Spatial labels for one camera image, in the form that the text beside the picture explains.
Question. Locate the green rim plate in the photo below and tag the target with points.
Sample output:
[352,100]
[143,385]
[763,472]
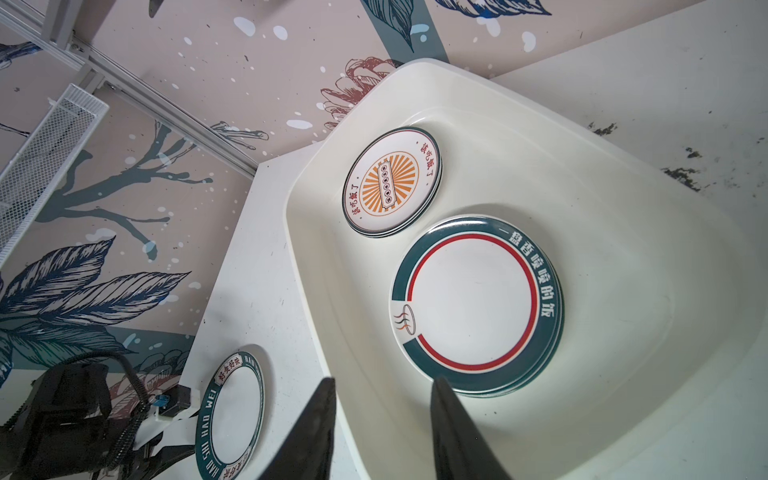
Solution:
[230,417]
[477,302]

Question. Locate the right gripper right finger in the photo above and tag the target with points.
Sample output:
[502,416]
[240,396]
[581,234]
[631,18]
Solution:
[459,449]

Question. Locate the white mesh wall shelf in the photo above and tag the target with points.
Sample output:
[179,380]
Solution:
[32,175]

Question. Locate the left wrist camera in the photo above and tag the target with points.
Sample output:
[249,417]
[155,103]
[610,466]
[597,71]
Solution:
[174,403]

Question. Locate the white plastic bin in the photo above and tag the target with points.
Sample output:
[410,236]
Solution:
[663,295]

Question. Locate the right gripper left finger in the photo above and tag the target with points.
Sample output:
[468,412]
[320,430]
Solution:
[308,449]

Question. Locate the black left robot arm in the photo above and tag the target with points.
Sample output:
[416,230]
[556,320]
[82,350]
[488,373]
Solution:
[65,426]

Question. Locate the horizontal aluminium crossbar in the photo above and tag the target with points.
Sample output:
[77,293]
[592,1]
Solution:
[65,29]

